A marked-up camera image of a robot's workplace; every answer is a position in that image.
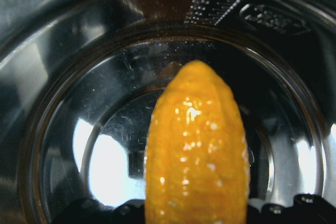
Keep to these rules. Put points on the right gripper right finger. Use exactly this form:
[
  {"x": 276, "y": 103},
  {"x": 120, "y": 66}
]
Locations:
[{"x": 305, "y": 208}]

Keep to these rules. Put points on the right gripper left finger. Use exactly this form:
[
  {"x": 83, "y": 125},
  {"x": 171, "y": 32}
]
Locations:
[{"x": 89, "y": 210}]

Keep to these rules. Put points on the pale green electric pot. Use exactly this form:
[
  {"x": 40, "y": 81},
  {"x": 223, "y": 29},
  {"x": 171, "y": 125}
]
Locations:
[{"x": 80, "y": 78}]

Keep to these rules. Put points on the yellow toy corn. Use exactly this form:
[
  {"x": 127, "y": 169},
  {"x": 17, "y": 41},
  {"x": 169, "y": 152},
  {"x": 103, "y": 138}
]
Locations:
[{"x": 196, "y": 158}]

